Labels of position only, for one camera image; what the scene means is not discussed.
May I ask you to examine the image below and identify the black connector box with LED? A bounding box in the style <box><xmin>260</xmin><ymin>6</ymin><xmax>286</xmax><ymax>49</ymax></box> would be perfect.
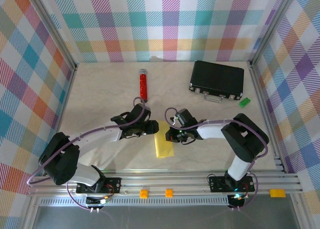
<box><xmin>85</xmin><ymin>196</ymin><xmax>112</xmax><ymax>214</ymax></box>
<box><xmin>226</xmin><ymin>193</ymin><xmax>250</xmax><ymax>211</ymax></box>

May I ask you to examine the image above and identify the flat yellow toy brick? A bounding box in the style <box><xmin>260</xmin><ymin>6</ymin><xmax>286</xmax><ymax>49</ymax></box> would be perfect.
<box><xmin>269</xmin><ymin>188</ymin><xmax>287</xmax><ymax>198</ymax></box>

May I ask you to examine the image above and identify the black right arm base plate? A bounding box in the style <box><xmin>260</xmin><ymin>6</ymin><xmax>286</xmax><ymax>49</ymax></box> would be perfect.
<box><xmin>208</xmin><ymin>175</ymin><xmax>256</xmax><ymax>193</ymax></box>

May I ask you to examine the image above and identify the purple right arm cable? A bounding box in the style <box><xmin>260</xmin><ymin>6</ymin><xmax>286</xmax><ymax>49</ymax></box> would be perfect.
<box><xmin>164</xmin><ymin>107</ymin><xmax>270</xmax><ymax>211</ymax></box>

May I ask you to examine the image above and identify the red glitter microphone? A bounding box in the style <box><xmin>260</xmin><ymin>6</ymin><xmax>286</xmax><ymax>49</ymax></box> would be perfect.
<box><xmin>138</xmin><ymin>68</ymin><xmax>149</xmax><ymax>102</ymax></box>

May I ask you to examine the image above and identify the black case with metal handle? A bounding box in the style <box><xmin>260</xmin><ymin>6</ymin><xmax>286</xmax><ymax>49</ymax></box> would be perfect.
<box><xmin>188</xmin><ymin>60</ymin><xmax>245</xmax><ymax>104</ymax></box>

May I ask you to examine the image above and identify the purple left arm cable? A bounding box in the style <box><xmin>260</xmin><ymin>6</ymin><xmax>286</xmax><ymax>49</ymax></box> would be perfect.
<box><xmin>26</xmin><ymin>96</ymin><xmax>151</xmax><ymax>211</ymax></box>

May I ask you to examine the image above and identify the aluminium corner post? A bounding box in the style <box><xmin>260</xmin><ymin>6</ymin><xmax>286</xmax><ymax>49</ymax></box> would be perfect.
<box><xmin>24</xmin><ymin>0</ymin><xmax>78</xmax><ymax>71</ymax></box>
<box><xmin>248</xmin><ymin>0</ymin><xmax>300</xmax><ymax>67</ymax></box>

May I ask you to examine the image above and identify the grey slotted cable duct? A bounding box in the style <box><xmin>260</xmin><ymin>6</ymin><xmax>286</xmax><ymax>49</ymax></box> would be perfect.
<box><xmin>37</xmin><ymin>197</ymin><xmax>231</xmax><ymax>207</ymax></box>

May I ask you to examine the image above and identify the green toy brick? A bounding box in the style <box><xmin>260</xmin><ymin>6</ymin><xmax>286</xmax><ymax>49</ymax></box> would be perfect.
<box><xmin>238</xmin><ymin>97</ymin><xmax>252</xmax><ymax>108</ymax></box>

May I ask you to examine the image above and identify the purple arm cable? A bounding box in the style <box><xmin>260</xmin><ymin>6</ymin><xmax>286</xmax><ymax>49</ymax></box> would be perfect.
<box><xmin>164</xmin><ymin>107</ymin><xmax>270</xmax><ymax>211</ymax></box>
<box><xmin>26</xmin><ymin>96</ymin><xmax>151</xmax><ymax>211</ymax></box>

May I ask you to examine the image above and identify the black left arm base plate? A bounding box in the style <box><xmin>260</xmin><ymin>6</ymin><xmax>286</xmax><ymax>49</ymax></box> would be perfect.
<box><xmin>75</xmin><ymin>177</ymin><xmax>123</xmax><ymax>195</ymax></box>

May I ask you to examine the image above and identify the yellow paper sheet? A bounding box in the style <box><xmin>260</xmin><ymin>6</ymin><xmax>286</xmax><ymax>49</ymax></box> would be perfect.
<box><xmin>153</xmin><ymin>120</ymin><xmax>176</xmax><ymax>159</ymax></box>

